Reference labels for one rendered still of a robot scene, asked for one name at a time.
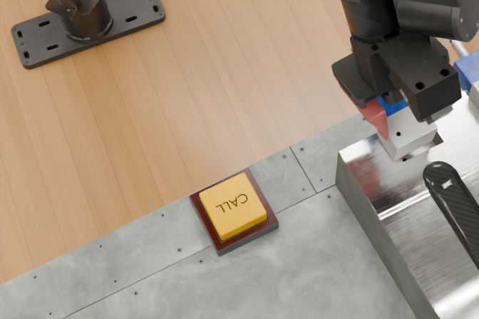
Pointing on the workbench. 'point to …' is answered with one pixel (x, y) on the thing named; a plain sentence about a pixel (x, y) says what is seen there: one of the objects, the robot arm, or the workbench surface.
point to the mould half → (418, 215)
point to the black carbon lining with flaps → (455, 204)
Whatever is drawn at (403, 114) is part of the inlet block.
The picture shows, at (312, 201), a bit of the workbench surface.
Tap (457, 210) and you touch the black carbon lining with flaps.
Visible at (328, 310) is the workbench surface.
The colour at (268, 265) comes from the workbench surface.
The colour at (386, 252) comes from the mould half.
